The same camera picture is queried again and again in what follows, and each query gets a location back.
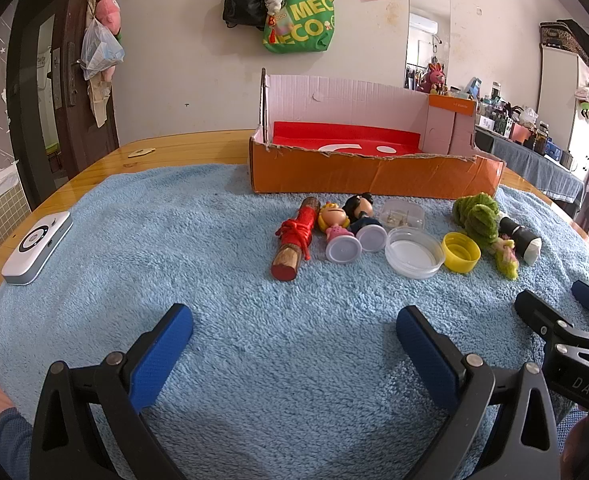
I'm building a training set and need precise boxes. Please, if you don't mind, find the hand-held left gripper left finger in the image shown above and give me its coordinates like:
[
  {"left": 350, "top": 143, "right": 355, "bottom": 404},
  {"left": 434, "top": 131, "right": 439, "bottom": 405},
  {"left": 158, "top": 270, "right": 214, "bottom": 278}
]
[{"left": 29, "top": 303, "right": 195, "bottom": 480}]

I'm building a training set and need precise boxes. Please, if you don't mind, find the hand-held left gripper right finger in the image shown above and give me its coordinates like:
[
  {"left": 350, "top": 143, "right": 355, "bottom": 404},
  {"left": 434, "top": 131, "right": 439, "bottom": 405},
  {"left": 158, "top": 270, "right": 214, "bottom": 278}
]
[{"left": 395, "top": 304, "right": 561, "bottom": 480}]

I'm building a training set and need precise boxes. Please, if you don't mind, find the yellow-green felt doll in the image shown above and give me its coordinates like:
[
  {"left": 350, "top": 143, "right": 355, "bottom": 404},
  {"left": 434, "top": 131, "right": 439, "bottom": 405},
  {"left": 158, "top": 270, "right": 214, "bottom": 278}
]
[{"left": 491, "top": 237, "right": 520, "bottom": 281}]

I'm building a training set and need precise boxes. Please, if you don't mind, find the black and white cylinder doll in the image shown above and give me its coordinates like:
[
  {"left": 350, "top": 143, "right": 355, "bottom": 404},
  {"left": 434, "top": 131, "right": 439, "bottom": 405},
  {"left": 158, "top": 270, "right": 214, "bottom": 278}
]
[{"left": 497, "top": 212, "right": 543, "bottom": 265}]

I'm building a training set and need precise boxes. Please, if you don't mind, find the clear round plastic dish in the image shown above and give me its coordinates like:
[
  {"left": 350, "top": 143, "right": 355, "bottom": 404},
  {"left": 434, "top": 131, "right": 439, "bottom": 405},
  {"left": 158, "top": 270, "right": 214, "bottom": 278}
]
[{"left": 385, "top": 226, "right": 446, "bottom": 279}]

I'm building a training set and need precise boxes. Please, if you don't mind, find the green knitted toy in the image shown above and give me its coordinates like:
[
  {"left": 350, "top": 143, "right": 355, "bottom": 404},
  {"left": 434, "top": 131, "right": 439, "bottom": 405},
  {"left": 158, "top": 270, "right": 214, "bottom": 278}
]
[{"left": 451, "top": 192, "right": 500, "bottom": 251}]

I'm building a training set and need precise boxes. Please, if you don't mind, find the small clear plastic box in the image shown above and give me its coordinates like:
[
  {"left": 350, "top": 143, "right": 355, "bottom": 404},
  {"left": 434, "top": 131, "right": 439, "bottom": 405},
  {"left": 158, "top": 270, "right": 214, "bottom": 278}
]
[{"left": 378, "top": 198, "right": 426, "bottom": 231}]

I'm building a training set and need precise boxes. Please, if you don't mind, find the black-haired girl figurine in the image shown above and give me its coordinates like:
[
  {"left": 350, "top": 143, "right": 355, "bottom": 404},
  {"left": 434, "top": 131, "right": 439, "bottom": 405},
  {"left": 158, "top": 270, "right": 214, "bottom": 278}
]
[{"left": 343, "top": 192, "right": 387, "bottom": 253}]

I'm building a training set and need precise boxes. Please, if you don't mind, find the blonde girl figurine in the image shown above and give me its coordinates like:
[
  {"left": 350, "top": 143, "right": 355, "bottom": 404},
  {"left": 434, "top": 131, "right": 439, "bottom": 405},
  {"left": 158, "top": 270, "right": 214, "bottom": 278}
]
[{"left": 318, "top": 201, "right": 362, "bottom": 264}]

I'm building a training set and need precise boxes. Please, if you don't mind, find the wooden stick with red rope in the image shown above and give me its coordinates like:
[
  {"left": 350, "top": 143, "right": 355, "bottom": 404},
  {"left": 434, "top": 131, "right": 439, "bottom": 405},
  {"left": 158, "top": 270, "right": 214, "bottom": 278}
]
[{"left": 271, "top": 197, "right": 321, "bottom": 282}]

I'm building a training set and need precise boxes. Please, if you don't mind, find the orange cardboard box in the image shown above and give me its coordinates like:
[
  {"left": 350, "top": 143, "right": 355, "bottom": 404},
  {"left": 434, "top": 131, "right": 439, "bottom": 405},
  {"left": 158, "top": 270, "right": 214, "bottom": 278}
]
[{"left": 248, "top": 67, "right": 506, "bottom": 198}]

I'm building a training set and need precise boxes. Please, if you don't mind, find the blue fleece blanket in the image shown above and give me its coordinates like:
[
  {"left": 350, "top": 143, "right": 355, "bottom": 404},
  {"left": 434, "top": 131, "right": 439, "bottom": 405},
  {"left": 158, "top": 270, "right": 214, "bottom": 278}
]
[{"left": 0, "top": 162, "right": 589, "bottom": 480}]

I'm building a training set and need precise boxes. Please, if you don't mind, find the white portable speaker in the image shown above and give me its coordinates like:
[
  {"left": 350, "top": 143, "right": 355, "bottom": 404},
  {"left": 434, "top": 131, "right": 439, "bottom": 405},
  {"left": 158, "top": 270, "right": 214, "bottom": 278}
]
[{"left": 2, "top": 211, "right": 74, "bottom": 287}]

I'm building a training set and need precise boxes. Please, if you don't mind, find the clutter of jars and bottles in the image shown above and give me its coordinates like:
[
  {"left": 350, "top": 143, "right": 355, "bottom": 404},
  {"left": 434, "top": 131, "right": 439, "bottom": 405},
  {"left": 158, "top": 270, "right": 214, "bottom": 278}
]
[{"left": 444, "top": 77, "right": 582, "bottom": 166}]

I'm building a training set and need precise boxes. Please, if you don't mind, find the white cabinet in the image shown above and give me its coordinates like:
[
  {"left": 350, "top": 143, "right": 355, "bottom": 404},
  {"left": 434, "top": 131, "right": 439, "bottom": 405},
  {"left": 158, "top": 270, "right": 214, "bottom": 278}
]
[{"left": 537, "top": 42, "right": 589, "bottom": 126}]

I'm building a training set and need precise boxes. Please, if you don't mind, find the dark wooden door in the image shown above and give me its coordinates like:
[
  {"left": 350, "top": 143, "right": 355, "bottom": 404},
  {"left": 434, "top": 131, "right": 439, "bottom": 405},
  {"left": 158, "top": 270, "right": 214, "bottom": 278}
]
[{"left": 5, "top": 0, "right": 120, "bottom": 211}]

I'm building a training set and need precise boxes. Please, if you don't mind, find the pink rabbit plush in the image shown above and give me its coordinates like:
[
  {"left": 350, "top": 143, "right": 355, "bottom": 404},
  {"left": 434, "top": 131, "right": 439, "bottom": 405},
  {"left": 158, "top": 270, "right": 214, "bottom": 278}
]
[{"left": 417, "top": 60, "right": 448, "bottom": 96}]

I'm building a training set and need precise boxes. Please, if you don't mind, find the beige cloth bag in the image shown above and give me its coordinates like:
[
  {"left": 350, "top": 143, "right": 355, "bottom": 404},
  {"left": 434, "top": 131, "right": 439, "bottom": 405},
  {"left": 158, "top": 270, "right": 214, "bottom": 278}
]
[{"left": 88, "top": 67, "right": 114, "bottom": 128}]

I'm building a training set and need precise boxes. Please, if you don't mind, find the leopard print bag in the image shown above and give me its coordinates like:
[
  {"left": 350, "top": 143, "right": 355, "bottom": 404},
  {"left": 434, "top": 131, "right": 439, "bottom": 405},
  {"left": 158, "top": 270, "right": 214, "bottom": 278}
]
[{"left": 539, "top": 19, "right": 589, "bottom": 78}]

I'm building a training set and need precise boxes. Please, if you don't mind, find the clear plastic bag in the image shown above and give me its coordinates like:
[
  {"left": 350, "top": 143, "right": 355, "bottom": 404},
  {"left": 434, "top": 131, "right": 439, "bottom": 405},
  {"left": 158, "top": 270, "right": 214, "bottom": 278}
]
[{"left": 82, "top": 19, "right": 125, "bottom": 81}]

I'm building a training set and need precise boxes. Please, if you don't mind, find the pink plush toy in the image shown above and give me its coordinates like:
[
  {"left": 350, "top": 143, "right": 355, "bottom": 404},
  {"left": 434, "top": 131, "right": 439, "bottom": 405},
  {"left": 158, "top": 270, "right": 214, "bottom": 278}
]
[{"left": 94, "top": 0, "right": 122, "bottom": 36}]

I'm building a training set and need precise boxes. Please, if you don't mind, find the green tote bag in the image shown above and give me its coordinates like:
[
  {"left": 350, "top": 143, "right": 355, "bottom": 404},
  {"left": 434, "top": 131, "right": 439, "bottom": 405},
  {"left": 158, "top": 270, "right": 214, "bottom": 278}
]
[{"left": 263, "top": 0, "right": 337, "bottom": 55}]

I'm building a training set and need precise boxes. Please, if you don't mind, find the wall mirror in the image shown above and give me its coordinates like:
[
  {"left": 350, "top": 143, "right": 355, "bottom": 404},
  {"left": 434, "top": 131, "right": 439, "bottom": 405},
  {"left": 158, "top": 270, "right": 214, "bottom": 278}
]
[{"left": 405, "top": 0, "right": 451, "bottom": 92}]

